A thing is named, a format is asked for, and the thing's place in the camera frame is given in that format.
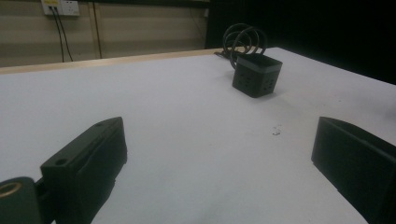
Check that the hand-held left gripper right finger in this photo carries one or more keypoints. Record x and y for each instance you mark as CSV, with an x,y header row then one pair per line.
x,y
358,165

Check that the black cube power strip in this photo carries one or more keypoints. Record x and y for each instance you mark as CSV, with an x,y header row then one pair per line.
x,y
256,76

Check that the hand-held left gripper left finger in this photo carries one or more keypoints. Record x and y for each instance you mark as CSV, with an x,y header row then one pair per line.
x,y
84,165

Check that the dark curtain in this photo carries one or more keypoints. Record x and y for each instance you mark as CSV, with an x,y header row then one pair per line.
x,y
305,28

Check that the white wall socket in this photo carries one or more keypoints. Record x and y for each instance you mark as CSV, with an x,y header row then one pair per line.
x,y
60,6

